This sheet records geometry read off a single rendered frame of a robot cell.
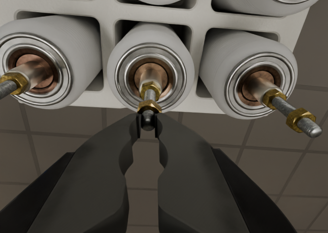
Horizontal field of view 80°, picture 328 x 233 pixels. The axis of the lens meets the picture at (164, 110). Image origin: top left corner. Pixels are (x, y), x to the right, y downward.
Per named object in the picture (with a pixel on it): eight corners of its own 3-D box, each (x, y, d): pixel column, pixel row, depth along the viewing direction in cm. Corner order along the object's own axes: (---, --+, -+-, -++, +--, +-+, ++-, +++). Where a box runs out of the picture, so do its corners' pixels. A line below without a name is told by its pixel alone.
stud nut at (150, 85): (136, 89, 18) (135, 93, 17) (148, 77, 18) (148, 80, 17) (151, 103, 19) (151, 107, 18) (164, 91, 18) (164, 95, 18)
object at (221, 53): (179, 60, 38) (197, 101, 22) (209, 12, 34) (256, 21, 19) (218, 83, 41) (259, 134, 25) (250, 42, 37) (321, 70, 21)
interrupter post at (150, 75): (166, 82, 21) (167, 95, 19) (147, 92, 22) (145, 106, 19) (155, 63, 20) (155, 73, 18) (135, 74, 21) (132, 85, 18)
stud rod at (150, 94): (143, 84, 20) (136, 126, 13) (150, 77, 19) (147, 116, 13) (151, 90, 20) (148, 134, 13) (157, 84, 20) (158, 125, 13)
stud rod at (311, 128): (257, 92, 21) (306, 135, 14) (264, 85, 20) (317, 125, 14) (264, 97, 21) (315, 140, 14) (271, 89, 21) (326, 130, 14)
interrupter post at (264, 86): (241, 88, 22) (255, 102, 19) (256, 71, 21) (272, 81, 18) (257, 98, 23) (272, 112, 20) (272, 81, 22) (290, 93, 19)
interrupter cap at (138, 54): (196, 91, 22) (198, 93, 21) (138, 119, 24) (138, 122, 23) (166, 27, 19) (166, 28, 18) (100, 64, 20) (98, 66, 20)
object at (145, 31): (186, 57, 38) (209, 95, 22) (143, 79, 40) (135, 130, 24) (163, 7, 34) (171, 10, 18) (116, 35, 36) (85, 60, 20)
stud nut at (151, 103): (131, 109, 15) (130, 115, 14) (147, 94, 14) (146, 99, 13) (150, 125, 15) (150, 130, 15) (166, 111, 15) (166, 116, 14)
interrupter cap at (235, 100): (209, 96, 22) (211, 99, 22) (255, 36, 20) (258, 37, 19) (257, 124, 25) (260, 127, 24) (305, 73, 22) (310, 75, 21)
